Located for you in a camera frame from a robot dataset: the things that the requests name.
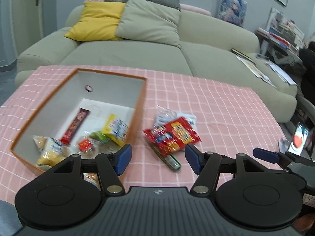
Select green pea snack bag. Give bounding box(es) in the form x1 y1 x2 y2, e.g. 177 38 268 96
89 131 110 144

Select orange cracker stick bag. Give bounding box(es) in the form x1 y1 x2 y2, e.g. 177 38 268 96
77 137 99 187

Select green snack bar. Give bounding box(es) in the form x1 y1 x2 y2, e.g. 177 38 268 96
151 146 181 172

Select yellow white candy bag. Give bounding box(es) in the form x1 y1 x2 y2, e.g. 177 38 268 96
101 113 129 147

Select red noodle snack bag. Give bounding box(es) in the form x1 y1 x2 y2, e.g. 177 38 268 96
144 117 201 157

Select dark red chocolate bar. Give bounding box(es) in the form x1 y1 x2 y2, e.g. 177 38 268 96
60 108 90 146

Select yellow potato chip bag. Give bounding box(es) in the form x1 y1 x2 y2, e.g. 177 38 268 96
33 135 69 167

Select clear packet white candies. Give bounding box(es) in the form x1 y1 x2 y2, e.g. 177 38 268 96
153 105 177 127

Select clear pastry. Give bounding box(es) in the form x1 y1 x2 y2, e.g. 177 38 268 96
91 140 121 158

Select white spicy strip packet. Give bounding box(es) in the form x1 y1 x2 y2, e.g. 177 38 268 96
176 112 197 133

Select smartphone with lit screen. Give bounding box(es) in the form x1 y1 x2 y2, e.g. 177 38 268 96
287 123 310 156

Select pink checkered tablecloth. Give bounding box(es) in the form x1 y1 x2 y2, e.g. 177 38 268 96
1 65 284 203

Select orange cardboard box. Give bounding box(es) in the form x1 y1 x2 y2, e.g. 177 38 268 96
11 68 147 174

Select magazine on sofa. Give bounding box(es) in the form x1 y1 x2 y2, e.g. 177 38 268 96
231 49 277 88

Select beige sofa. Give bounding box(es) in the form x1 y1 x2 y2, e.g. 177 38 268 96
15 6 297 123

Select cluttered white shelf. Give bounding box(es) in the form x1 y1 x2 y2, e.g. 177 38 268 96
256 7 304 66

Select yellow cushion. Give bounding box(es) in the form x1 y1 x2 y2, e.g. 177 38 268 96
65 1 125 42

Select beige cushion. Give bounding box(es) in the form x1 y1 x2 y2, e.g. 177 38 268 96
115 0 181 47

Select white door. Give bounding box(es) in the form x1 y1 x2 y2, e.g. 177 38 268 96
11 0 44 55

